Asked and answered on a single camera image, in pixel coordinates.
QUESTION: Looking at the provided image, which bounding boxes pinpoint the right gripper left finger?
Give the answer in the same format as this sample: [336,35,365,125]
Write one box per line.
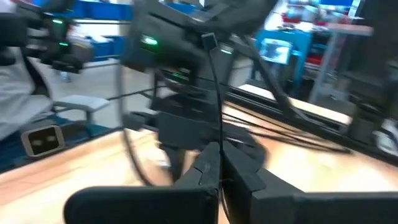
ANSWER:
[63,141,222,224]

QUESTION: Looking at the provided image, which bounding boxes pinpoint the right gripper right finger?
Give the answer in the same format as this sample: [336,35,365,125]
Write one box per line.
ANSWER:
[222,141,398,224]

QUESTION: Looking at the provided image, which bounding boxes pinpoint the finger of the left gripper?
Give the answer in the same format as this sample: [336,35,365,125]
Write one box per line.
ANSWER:
[223,122,269,171]
[162,148,188,185]

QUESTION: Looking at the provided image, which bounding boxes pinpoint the black zip tie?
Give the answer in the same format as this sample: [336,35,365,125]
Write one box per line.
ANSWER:
[200,32,233,224]

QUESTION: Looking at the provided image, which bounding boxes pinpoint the grey office chair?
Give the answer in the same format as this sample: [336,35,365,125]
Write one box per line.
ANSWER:
[51,95,111,125]

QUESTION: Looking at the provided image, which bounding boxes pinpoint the blue cart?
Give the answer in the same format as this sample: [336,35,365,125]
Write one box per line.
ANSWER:
[254,29,313,91]

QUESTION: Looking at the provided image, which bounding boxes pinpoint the blue storage bins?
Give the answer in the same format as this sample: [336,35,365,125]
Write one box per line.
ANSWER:
[74,0,134,60]

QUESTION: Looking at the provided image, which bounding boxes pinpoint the grey metal table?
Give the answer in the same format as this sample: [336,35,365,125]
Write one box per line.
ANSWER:
[307,23,374,105]

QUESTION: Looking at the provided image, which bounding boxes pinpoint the black aluminium table frame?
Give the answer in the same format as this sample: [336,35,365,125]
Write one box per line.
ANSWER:
[226,34,398,166]

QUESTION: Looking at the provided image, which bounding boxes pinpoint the small grey camera box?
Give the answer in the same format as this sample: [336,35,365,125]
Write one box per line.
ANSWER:
[21,125,65,157]

